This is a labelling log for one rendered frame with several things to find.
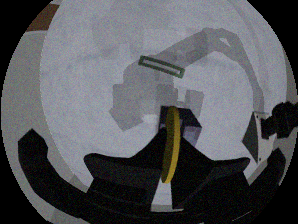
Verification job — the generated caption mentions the gold coin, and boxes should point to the gold coin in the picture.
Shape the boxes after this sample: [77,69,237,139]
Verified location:
[161,105,180,184]

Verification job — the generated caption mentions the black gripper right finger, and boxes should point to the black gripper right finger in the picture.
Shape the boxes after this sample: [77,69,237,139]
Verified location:
[170,135,250,209]

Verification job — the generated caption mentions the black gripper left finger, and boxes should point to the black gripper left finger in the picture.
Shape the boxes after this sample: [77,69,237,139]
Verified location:
[84,127,168,205]

